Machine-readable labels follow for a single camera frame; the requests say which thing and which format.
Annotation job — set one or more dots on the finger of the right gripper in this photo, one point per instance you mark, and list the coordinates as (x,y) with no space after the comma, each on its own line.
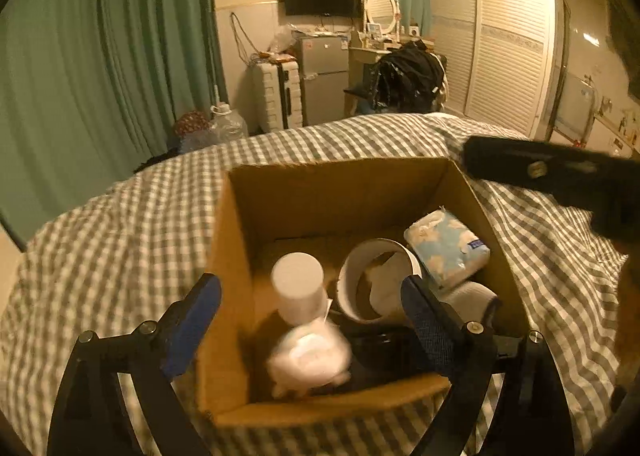
(575,177)

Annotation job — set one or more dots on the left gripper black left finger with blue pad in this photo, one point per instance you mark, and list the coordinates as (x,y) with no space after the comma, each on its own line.
(90,415)

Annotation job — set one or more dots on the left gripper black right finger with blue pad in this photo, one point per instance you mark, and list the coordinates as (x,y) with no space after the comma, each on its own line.
(531,417)

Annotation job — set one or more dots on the dark transparent glasses case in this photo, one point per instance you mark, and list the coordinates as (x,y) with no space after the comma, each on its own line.
(380,354)

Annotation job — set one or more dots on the blue cloud tissue pack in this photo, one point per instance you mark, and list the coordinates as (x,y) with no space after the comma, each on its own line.
(447,248)

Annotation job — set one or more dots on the white cylindrical bottle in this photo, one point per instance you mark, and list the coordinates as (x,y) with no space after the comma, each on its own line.
(298,280)

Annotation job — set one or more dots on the white glove cloth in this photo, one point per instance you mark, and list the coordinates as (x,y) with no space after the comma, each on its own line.
(472,301)

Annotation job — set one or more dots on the white louvered wardrobe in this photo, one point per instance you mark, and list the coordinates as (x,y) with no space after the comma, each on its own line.
(499,59)

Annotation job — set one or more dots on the black clothes pile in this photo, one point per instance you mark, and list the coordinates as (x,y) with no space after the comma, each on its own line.
(410,79)

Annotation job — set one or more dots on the white dressing table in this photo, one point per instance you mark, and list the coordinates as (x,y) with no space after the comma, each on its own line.
(360,63)

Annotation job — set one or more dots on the brown cardboard box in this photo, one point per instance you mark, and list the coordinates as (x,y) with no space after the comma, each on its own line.
(327,210)

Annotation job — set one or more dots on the oval white vanity mirror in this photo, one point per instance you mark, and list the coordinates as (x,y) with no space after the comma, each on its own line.
(382,18)

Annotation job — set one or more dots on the silver mini fridge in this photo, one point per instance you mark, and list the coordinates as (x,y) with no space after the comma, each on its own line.
(323,63)

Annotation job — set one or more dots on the dark patterned bag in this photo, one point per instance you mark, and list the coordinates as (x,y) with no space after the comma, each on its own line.
(191,122)

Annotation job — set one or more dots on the clear water jug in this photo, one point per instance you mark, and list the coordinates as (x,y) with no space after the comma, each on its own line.
(228,124)

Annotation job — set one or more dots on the white hard suitcase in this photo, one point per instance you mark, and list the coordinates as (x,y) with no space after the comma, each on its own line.
(278,96)

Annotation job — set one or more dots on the large green curtain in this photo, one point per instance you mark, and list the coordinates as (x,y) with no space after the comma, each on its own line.
(90,90)

